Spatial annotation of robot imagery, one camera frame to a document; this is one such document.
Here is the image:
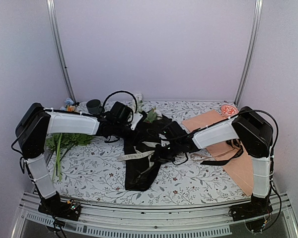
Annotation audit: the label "floral patterned tablecloth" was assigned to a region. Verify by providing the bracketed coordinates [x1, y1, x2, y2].
[41, 100, 254, 206]

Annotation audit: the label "green leafy flower bunch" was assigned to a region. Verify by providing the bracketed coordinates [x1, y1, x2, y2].
[46, 133, 94, 182]

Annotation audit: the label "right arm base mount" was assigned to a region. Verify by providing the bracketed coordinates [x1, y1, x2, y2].
[228, 197, 273, 233]

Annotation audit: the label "aluminium frame post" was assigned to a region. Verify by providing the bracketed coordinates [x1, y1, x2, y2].
[46, 0, 76, 103]
[234, 0, 263, 106]

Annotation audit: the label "black wrapping paper sheet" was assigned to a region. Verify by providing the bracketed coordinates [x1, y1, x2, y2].
[123, 116, 184, 191]

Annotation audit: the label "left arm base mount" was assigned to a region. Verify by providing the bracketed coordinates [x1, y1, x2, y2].
[38, 198, 81, 221]

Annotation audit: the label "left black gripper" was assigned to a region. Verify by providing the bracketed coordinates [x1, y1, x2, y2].
[113, 122, 146, 146]

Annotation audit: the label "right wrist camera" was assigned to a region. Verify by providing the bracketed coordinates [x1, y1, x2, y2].
[162, 121, 187, 141]

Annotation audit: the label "small white flower stem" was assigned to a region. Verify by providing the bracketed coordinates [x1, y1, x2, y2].
[134, 93, 143, 113]

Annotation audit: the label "black printed ribbon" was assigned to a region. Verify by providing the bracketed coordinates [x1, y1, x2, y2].
[201, 139, 244, 166]

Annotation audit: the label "pink wrapping paper sheet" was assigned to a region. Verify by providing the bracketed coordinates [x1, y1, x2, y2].
[182, 110, 253, 196]

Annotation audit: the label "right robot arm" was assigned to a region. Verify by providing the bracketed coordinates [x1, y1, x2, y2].
[160, 107, 278, 216]

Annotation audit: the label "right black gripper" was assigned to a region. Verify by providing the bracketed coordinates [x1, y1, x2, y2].
[151, 140, 182, 163]

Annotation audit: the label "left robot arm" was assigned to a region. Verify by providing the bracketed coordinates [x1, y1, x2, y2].
[15, 102, 144, 215]

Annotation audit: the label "left aluminium frame post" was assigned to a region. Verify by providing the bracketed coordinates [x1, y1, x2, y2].
[46, 0, 76, 103]

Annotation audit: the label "cream printed ribbon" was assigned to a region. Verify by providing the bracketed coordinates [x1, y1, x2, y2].
[117, 141, 161, 179]

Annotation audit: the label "dark grey mug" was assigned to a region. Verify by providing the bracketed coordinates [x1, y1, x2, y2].
[86, 99, 102, 115]

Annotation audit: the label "blue orange flower stems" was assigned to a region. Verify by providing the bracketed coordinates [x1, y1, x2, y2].
[60, 98, 75, 112]

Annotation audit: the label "right aluminium frame post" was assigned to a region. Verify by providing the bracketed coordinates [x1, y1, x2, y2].
[234, 0, 263, 106]

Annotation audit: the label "red patterned small bowl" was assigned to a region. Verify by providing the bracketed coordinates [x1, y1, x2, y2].
[221, 104, 238, 117]

